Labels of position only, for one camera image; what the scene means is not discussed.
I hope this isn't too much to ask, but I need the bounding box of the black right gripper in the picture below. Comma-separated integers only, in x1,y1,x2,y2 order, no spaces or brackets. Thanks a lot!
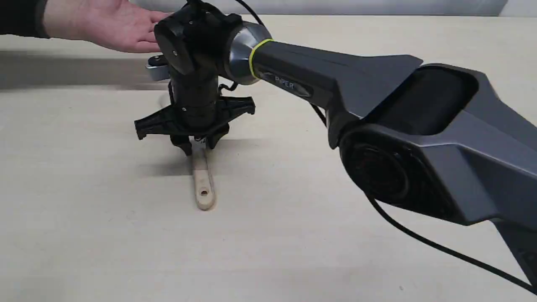
134,78,256,156

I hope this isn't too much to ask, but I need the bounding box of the wide wooden paint brush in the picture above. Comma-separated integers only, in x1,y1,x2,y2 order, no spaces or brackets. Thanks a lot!
190,137,217,211

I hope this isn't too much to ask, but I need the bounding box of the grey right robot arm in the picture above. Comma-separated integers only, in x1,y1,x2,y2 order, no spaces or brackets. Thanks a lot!
135,0,537,294

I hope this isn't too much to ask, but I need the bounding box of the black-sleeved forearm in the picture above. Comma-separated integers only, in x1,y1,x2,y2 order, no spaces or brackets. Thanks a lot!
0,0,78,42

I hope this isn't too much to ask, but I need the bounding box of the person's bare hand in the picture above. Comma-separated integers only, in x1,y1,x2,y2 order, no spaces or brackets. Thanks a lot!
71,0,168,54

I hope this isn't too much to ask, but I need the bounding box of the white backdrop curtain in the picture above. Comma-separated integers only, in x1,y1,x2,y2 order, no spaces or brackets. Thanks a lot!
130,0,537,17

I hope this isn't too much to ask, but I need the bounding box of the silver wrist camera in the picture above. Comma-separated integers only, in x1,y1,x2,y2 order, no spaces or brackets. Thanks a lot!
146,54,169,81

